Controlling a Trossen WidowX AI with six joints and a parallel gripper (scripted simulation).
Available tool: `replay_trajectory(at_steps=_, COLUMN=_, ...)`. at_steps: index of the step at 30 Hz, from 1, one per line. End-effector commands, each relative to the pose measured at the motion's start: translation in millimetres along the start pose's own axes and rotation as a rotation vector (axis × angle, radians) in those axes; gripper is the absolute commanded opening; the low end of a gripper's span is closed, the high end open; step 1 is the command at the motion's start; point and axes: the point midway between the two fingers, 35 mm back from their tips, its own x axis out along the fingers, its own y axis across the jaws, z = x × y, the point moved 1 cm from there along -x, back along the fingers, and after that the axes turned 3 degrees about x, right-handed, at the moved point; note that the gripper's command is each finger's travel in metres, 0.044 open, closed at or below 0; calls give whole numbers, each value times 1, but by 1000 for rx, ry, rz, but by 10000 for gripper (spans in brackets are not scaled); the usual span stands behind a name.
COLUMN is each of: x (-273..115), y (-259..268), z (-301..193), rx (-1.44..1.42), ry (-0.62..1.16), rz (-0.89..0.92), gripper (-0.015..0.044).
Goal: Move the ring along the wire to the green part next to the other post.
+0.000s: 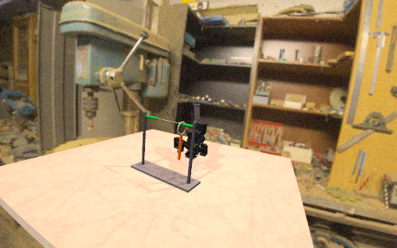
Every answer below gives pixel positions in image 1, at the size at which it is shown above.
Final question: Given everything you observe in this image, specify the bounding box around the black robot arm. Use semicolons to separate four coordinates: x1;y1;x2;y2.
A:
186;100;207;143

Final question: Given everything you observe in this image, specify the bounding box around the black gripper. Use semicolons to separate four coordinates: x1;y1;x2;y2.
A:
173;136;208;157

